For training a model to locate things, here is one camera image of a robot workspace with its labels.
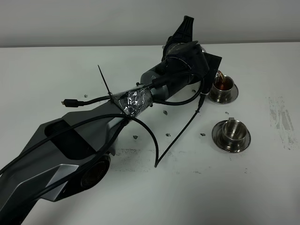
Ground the stainless steel teacup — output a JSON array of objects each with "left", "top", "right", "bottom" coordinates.
[
  {"left": 222, "top": 117, "right": 248, "bottom": 144},
  {"left": 213, "top": 73, "right": 234, "bottom": 90}
]

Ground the far stainless steel teacup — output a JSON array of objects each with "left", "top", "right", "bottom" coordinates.
[{"left": 213, "top": 73, "right": 234, "bottom": 90}]

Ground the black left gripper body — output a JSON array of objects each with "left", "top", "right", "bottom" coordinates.
[{"left": 162, "top": 41, "right": 210, "bottom": 77}]

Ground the loose black plug cable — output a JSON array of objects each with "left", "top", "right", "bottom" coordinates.
[{"left": 60, "top": 96, "right": 113, "bottom": 109}]

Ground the near stainless steel saucer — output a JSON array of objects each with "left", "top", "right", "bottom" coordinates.
[{"left": 212, "top": 120, "right": 251, "bottom": 153}]

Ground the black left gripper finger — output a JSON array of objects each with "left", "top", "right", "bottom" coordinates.
[{"left": 166, "top": 15, "right": 194, "bottom": 44}]

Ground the stainless steel saucer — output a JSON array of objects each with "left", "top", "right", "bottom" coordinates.
[
  {"left": 208, "top": 83, "right": 239, "bottom": 105},
  {"left": 212, "top": 120, "right": 251, "bottom": 153}
]

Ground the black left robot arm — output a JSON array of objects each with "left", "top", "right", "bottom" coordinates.
[{"left": 0, "top": 16, "right": 209, "bottom": 225}]

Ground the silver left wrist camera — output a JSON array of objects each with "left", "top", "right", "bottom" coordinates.
[{"left": 202, "top": 52, "right": 222, "bottom": 94}]

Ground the far stainless steel saucer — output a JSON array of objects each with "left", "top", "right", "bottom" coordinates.
[{"left": 208, "top": 83, "right": 239, "bottom": 105}]

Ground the black cable tie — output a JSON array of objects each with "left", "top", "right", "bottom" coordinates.
[{"left": 97, "top": 65, "right": 113, "bottom": 102}]

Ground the near stainless steel teacup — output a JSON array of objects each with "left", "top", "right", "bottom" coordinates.
[{"left": 222, "top": 117, "right": 248, "bottom": 144}]

